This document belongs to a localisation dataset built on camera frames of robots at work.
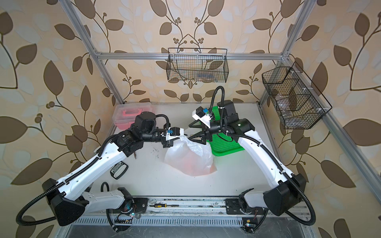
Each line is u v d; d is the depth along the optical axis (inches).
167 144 22.8
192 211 29.1
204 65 38.8
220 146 37.9
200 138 22.9
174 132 20.5
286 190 15.0
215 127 23.2
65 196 15.3
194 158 27.8
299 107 29.0
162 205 29.5
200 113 21.8
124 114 39.0
